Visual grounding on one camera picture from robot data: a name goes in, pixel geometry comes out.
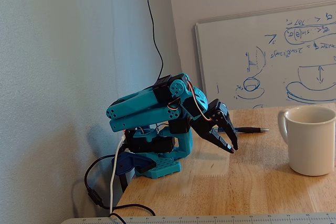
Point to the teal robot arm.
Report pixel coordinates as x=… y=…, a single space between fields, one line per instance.
x=136 y=108

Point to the white ceramic mug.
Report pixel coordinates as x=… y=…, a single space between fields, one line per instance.
x=312 y=145

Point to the blue table clamp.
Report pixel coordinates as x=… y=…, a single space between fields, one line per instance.
x=128 y=163

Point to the grey cutting mat ruler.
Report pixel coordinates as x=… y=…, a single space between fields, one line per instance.
x=210 y=219

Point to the whiteboard with blue writing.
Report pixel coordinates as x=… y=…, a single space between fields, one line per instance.
x=275 y=77

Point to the black and blue pen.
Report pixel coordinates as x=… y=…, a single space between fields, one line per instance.
x=249 y=129

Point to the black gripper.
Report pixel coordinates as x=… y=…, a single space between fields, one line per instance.
x=213 y=122

